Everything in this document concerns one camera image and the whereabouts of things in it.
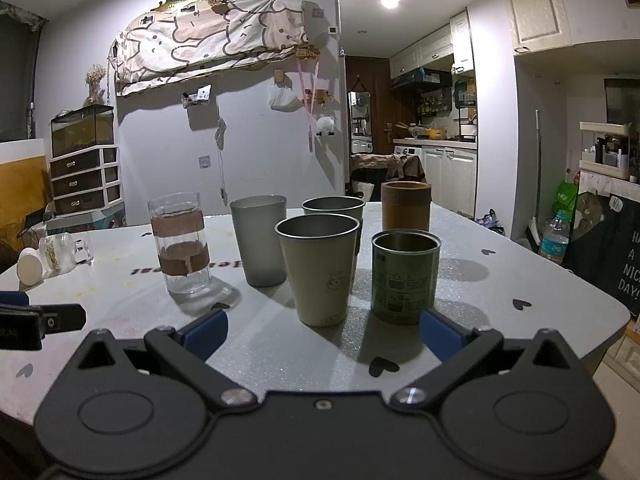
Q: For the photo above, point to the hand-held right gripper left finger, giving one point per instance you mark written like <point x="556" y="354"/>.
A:
<point x="206" y="334"/>

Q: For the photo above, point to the patterned glass mug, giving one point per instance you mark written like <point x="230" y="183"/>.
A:
<point x="62" y="254"/>

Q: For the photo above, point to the white upper cabinet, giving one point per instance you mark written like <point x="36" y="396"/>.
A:
<point x="537" y="10"/>

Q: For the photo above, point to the white kitchen counter cabinets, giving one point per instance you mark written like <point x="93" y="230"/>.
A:
<point x="450" y="175"/>

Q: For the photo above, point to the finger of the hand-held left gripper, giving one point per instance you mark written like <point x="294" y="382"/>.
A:
<point x="60" y="319"/>
<point x="14" y="298"/>

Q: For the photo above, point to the green bag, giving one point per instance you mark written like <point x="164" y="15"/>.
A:
<point x="565" y="200"/>

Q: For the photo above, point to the dark curtain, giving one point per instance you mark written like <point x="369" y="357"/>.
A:
<point x="17" y="75"/>

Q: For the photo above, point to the brown cork cup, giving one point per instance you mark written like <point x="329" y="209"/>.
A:
<point x="406" y="207"/>

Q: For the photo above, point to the green printed tin cup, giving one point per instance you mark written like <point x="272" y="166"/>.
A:
<point x="404" y="282"/>

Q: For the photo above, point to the black chalkboard sign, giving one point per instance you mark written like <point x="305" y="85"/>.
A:
<point x="607" y="250"/>

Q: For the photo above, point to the white drawer unit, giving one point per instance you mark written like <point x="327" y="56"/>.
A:
<point x="85" y="180"/>

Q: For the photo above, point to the white kitchen wall cabinets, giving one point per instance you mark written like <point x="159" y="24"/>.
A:
<point x="430" y="47"/>

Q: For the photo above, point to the glass cup with brown bands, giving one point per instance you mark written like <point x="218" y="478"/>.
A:
<point x="180" y="247"/>

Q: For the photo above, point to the glass fish tank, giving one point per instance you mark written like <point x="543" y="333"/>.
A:
<point x="80" y="132"/>

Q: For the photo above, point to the steel cup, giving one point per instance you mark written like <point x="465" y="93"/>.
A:
<point x="345" y="207"/>

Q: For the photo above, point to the white cup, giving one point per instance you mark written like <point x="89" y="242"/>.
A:
<point x="29" y="267"/>

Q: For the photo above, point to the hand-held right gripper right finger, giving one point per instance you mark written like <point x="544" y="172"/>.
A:
<point x="442" y="335"/>

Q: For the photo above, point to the dried flower bunch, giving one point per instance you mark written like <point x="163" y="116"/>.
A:
<point x="95" y="80"/>

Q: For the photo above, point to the white storage rack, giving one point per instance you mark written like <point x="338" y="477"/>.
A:
<point x="605" y="160"/>

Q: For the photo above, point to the white hanging bag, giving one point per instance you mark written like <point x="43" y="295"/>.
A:
<point x="282" y="99"/>

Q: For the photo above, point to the wall mirror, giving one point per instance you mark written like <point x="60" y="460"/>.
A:
<point x="360" y="120"/>

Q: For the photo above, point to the white plush sheep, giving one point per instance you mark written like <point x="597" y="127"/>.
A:
<point x="326" y="125"/>

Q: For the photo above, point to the frosted grey cup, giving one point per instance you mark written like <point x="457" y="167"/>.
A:
<point x="257" y="245"/>

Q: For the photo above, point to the cream metal cup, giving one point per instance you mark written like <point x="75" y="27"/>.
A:
<point x="320" y="275"/>

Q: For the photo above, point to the printed blanket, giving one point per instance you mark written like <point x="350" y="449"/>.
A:
<point x="200" y="40"/>

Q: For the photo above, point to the chair with brown cloth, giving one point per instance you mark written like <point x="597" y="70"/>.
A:
<point x="385" y="167"/>

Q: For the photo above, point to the brown wooden door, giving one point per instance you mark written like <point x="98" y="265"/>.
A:
<point x="380" y="105"/>

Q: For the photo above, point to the gold crown decoration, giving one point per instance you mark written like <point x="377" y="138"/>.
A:
<point x="172" y="2"/>

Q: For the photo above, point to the plastic water bottle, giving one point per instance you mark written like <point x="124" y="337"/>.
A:
<point x="554" y="242"/>

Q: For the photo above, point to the yellow pot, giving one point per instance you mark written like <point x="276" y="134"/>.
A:
<point x="436" y="134"/>

